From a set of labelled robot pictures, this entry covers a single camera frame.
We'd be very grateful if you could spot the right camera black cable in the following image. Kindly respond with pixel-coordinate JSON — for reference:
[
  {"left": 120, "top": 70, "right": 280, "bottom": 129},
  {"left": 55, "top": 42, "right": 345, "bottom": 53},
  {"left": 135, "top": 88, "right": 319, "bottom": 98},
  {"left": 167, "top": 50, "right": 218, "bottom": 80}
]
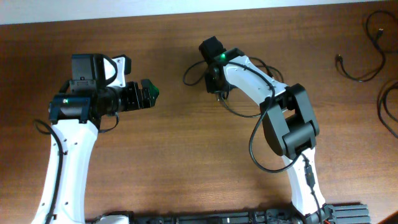
[{"left": 226, "top": 60, "right": 326, "bottom": 224}]

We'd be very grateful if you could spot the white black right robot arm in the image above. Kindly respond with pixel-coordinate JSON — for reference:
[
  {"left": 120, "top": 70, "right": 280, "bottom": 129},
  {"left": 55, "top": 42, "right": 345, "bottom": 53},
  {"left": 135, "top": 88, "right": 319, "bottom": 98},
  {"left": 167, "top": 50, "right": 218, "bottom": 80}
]
[{"left": 198, "top": 37, "right": 325, "bottom": 223}]

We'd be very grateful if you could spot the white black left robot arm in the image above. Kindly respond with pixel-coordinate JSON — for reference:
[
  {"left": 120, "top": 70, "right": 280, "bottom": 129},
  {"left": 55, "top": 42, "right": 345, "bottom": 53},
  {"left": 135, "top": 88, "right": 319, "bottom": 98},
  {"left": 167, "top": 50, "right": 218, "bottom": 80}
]
[{"left": 33, "top": 54, "right": 159, "bottom": 223}]

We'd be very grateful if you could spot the thin black USB cable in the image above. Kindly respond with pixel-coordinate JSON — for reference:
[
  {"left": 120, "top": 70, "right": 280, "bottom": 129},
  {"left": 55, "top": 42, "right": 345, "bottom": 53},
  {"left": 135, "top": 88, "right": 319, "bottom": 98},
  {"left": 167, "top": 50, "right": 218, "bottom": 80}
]
[{"left": 182, "top": 56, "right": 285, "bottom": 119}]

